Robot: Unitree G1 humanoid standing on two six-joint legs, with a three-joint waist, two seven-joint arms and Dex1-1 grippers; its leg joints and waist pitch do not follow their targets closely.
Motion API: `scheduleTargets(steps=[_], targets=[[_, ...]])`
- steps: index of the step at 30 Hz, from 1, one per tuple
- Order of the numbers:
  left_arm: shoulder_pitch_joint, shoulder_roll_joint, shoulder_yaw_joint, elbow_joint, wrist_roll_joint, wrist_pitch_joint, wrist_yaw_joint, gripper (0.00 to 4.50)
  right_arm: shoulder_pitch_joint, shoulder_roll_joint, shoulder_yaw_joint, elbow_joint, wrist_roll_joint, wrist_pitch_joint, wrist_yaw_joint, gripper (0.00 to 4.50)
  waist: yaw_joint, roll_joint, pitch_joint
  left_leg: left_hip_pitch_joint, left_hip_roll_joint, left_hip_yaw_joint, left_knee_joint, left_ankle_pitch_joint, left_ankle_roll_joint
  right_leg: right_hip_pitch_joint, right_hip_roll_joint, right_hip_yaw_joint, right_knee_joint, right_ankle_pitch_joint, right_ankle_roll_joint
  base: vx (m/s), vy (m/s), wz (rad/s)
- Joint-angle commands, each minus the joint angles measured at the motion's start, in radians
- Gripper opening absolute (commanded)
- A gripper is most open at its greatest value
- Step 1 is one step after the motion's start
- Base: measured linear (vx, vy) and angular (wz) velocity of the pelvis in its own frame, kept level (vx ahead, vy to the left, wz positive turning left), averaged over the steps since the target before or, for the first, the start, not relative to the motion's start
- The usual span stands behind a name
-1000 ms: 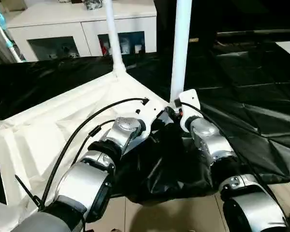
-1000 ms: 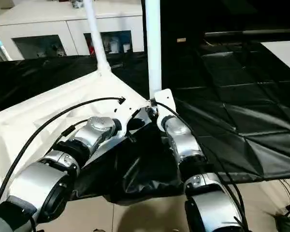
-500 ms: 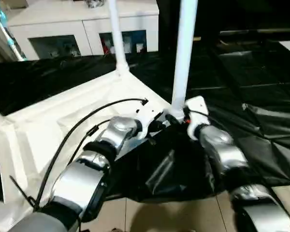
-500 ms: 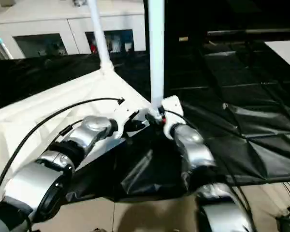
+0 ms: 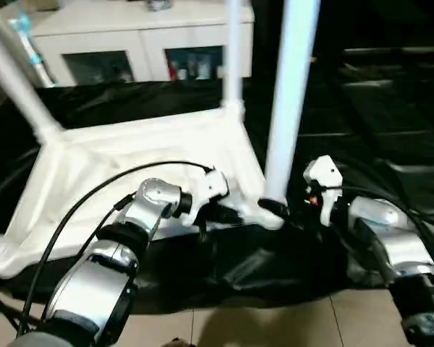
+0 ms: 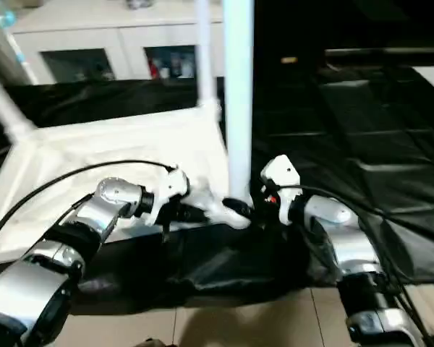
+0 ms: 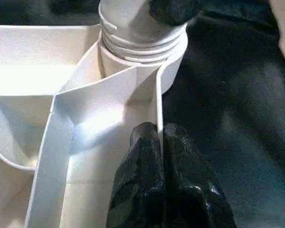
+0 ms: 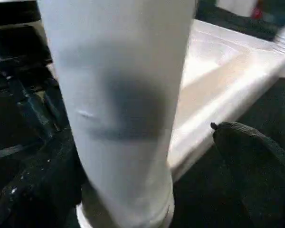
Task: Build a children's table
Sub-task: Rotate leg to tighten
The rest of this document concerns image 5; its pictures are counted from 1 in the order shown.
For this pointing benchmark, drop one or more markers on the white plastic table top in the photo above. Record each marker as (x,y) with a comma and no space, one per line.
(130,144)

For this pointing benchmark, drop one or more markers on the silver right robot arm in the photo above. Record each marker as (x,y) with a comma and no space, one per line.
(390,238)

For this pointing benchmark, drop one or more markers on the black plastic mat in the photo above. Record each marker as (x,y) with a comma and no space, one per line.
(376,144)

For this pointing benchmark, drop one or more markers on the grey crumpled object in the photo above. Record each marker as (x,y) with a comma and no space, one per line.
(159,3)

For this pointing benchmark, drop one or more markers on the white glass-door cabinet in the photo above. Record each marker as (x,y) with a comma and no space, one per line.
(94,25)

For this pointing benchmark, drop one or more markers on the white pole with blue band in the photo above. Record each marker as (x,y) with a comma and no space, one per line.
(29,50)

